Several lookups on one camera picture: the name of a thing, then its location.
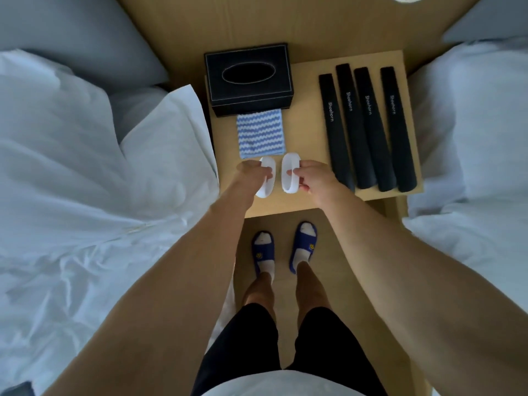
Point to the blue slipper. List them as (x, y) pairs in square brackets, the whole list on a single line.
[(260, 254), (298, 263)]

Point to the person's left thumb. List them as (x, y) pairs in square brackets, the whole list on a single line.
[(265, 173)]

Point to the person's right leg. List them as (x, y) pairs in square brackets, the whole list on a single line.
[(311, 292)]

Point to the person's left hand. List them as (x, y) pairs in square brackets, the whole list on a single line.
[(247, 177)]

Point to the white oval plastic holder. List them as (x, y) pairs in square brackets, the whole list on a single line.
[(291, 160), (268, 189)]

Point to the white duvet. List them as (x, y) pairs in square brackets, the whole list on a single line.
[(82, 181), (466, 140)]

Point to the white sock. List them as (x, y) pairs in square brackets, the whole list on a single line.
[(304, 256), (267, 268)]

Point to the black leather tissue box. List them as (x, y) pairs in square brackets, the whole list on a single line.
[(247, 78)]

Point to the grey pillow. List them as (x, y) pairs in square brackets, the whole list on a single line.
[(491, 20), (82, 37)]

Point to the black shoehorn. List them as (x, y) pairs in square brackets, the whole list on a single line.
[(398, 131), (374, 131), (354, 127), (336, 136)]

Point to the person's left forearm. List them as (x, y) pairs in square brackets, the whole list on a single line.
[(165, 292)]

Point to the person's right hand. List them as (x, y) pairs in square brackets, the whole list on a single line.
[(319, 181)]

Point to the person's right thumb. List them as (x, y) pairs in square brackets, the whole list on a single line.
[(296, 172)]

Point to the blue white striped cloth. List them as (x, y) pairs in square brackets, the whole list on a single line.
[(260, 132)]

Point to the person's right forearm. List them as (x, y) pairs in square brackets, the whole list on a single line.
[(412, 284)]

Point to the person's left leg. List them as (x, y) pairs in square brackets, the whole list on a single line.
[(260, 296)]

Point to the white shirt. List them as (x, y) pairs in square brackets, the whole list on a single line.
[(284, 385)]

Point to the person's leg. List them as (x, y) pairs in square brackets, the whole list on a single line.
[(311, 292), (260, 296)]

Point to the black shorts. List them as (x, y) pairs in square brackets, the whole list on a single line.
[(330, 346)]

